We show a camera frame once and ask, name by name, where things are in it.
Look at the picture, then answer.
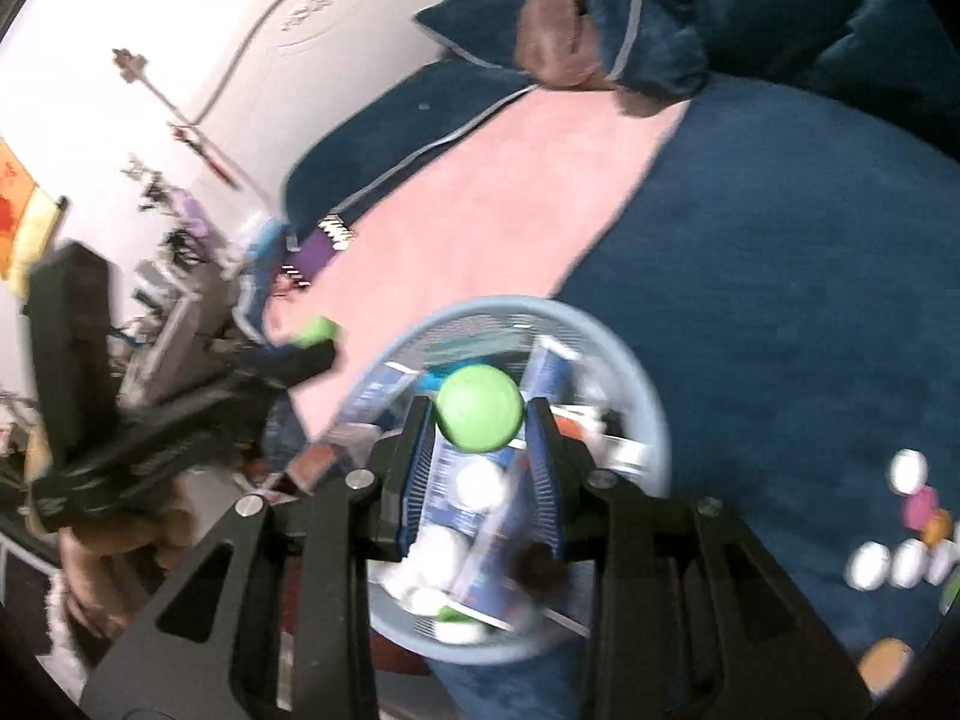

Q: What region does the small white cap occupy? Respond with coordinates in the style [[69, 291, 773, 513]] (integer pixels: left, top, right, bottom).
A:
[[397, 585, 451, 620]]

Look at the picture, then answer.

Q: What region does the person's left hand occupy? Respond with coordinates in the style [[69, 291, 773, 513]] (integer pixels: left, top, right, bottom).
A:
[[58, 493, 197, 640]]

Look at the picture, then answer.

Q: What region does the large green plastic cap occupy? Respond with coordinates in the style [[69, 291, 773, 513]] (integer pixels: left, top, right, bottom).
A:
[[435, 364, 524, 455]]

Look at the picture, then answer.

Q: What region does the cluttered side table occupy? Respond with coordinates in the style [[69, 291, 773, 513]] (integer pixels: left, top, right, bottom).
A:
[[112, 154, 248, 406]]

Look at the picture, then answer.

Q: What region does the flat dark blue piped pillow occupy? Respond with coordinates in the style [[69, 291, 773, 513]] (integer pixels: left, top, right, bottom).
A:
[[281, 60, 537, 252]]

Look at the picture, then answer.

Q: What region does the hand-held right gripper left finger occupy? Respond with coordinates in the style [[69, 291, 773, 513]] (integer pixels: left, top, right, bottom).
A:
[[81, 394, 440, 720]]

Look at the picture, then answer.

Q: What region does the large white lid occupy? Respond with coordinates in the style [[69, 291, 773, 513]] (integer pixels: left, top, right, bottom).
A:
[[454, 457, 511, 515]]

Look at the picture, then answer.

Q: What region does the red string wall ornament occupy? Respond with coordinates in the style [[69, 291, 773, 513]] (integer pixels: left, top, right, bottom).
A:
[[112, 47, 245, 188]]

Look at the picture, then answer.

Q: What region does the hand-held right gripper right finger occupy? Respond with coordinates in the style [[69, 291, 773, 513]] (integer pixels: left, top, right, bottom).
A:
[[523, 394, 875, 720]]

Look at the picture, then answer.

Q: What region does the dark blue plush blanket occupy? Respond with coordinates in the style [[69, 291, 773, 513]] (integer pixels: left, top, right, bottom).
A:
[[442, 75, 960, 720]]

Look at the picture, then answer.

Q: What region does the brown pillow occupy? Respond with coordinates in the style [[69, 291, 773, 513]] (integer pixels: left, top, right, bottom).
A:
[[516, 0, 627, 89]]

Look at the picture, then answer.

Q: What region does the pale perforated plastic basket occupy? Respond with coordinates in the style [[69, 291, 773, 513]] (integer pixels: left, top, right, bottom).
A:
[[330, 296, 672, 665]]

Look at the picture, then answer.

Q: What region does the purple box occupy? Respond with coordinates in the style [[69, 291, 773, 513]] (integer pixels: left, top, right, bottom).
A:
[[289, 217, 353, 286]]

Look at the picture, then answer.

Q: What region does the gold plastic cap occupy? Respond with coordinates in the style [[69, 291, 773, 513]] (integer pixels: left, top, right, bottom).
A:
[[856, 637, 916, 698]]

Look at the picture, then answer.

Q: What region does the white threaded lid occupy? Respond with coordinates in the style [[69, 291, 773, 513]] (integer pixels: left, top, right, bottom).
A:
[[409, 525, 470, 586]]

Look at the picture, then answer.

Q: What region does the blue toothpaste box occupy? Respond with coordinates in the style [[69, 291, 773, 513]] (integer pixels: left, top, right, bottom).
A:
[[420, 435, 526, 616], [521, 337, 582, 421]]

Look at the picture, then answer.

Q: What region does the teal plush comforter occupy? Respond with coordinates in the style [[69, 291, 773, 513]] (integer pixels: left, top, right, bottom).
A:
[[581, 0, 927, 117]]

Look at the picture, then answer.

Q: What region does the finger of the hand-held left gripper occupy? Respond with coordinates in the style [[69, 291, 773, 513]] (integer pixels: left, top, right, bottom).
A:
[[223, 337, 338, 422]]

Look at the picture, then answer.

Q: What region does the pink bed sheet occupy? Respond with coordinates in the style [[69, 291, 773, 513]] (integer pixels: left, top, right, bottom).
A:
[[266, 86, 691, 443]]

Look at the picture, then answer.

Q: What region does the blue and white bottle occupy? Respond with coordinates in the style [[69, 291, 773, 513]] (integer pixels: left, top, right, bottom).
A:
[[232, 217, 297, 346]]

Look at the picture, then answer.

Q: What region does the yellow orange wall poster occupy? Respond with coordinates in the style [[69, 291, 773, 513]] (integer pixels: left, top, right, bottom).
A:
[[0, 136, 68, 293]]

